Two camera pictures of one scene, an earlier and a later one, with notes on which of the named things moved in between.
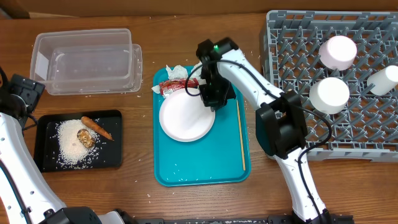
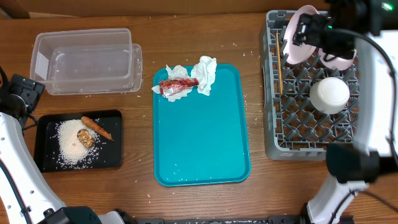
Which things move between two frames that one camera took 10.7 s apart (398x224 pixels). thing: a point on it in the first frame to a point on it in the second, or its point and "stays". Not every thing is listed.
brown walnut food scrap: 85,137 stays
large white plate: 186,118 to 295,54
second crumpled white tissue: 178,71 stays
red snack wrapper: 170,85 stays
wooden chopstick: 240,135 to 279,63
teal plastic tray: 221,158 stays
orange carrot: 102,132 stays
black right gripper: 211,101 to 314,25
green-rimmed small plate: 329,94 stays
